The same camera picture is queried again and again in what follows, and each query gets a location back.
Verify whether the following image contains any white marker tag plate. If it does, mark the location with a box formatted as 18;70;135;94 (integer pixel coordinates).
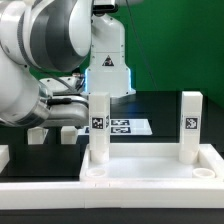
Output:
77;118;153;136

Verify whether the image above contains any white front obstacle bar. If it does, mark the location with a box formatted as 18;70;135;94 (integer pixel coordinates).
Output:
0;180;224;210

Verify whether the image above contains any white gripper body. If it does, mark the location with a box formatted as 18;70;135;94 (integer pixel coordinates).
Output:
41;96;89;127

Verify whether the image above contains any white desk top tray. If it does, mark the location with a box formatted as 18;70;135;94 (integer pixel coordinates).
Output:
80;143;224;182

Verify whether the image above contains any white obstacle bar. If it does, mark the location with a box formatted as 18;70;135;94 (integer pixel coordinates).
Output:
0;145;10;173
0;180;224;210

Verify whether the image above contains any white left obstacle bar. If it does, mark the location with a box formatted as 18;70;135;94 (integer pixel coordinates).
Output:
0;145;10;173

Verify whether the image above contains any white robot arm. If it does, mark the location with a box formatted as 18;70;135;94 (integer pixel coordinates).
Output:
0;0;135;128

